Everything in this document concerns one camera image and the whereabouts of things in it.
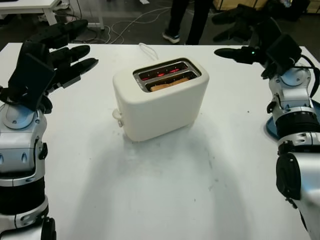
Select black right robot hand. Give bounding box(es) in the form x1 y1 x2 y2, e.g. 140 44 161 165
211 6 283 78

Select white two-slot toaster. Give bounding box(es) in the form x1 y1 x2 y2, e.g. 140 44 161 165
112 57 210 143

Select white toaster power cord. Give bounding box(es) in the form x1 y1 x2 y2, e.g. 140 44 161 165
138 42 160 62

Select person in dark trousers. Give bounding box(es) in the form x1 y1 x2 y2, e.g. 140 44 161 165
162 0 210 45

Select white cables on floor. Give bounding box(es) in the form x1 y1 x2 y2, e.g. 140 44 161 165
74 0 171 44

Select black bag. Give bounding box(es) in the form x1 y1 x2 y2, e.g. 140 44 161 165
273 0 311 23

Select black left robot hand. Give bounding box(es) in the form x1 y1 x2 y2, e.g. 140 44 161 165
18 20 99 115

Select white toaster lever knob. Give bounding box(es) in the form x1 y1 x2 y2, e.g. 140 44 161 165
111 108 125 127

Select white desk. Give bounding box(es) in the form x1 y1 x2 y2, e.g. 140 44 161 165
0 0 105 31

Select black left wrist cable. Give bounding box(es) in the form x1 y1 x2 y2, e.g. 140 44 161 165
0 86 29 106

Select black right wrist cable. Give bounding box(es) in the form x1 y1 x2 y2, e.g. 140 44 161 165
297 53 320 101

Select blue plastic tray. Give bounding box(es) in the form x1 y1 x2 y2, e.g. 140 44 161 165
264 117 282 141

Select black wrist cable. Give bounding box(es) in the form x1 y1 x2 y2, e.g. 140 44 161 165
0 86 29 106
297 53 320 101

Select slice of toast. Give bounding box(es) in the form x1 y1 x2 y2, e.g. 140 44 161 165
150 76 190 92

